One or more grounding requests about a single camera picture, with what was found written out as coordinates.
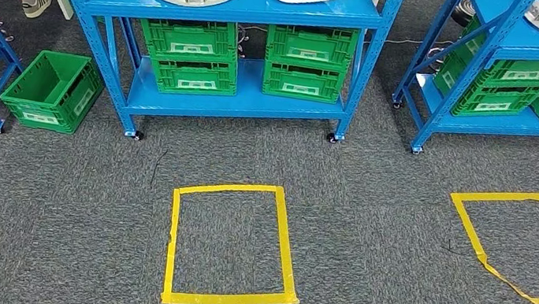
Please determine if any yellow floor tape square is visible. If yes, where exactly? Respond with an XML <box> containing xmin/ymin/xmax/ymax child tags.
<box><xmin>436</xmin><ymin>179</ymin><xmax>539</xmax><ymax>304</ymax></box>
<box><xmin>157</xmin><ymin>171</ymin><xmax>317</xmax><ymax>304</ymax></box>

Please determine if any white cable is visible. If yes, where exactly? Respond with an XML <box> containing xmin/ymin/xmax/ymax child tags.
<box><xmin>364</xmin><ymin>29</ymin><xmax>456</xmax><ymax>55</ymax></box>

